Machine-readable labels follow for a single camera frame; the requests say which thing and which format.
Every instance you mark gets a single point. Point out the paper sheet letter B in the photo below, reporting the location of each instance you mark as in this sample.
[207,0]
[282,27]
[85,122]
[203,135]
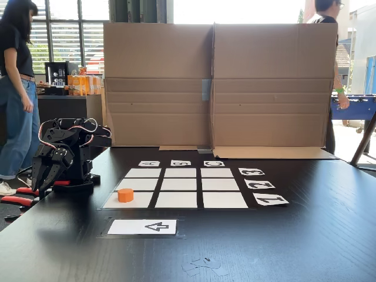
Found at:
[180,163]

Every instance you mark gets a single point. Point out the orange juice cartons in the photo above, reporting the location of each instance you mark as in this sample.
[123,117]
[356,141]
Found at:
[82,85]

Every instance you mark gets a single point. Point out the white arrow paper sheet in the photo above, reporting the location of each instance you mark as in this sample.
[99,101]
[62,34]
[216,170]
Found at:
[132,226]

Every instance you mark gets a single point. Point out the person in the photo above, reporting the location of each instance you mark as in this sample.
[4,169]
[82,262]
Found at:
[326,14]
[14,102]

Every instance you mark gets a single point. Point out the clear tape scraps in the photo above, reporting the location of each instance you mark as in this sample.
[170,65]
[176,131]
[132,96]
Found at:
[202,265]

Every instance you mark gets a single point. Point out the round orange token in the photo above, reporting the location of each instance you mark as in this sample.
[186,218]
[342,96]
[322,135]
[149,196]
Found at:
[125,196]

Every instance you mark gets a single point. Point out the paper sheet number 1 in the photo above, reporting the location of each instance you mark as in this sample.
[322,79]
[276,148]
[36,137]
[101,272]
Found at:
[270,199]

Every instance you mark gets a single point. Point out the paper sheet number 3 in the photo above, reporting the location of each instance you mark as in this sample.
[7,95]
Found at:
[251,171]

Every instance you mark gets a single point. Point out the dark counter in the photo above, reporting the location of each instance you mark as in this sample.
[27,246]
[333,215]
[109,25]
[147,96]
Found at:
[64,107]

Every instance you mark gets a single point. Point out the brown cardboard box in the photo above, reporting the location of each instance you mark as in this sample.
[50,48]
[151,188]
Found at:
[273,58]
[158,58]

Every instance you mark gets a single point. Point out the slanted table leg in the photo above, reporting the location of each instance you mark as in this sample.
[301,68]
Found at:
[362,144]

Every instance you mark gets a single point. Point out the white nine-square grid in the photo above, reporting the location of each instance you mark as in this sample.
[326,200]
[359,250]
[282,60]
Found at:
[182,188]

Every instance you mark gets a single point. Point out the black red table clamp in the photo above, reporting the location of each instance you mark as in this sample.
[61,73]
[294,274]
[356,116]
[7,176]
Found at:
[58,185]

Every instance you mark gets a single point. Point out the blue foosball table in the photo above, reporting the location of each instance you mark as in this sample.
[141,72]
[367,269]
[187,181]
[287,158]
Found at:
[359,107]

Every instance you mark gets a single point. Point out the person's hand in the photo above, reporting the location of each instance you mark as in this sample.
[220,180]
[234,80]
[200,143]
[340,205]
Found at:
[28,105]
[343,102]

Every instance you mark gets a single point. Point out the paper sheet letter A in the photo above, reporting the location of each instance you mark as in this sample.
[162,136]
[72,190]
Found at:
[149,163]

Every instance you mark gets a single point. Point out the paper sheet number 2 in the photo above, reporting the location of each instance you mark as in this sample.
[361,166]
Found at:
[259,184]

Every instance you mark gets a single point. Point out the grey tape strip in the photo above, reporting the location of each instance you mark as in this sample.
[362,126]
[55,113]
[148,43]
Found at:
[204,150]
[206,89]

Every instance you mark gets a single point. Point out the black mini fridge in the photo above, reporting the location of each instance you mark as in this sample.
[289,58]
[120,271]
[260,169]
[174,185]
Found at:
[57,73]

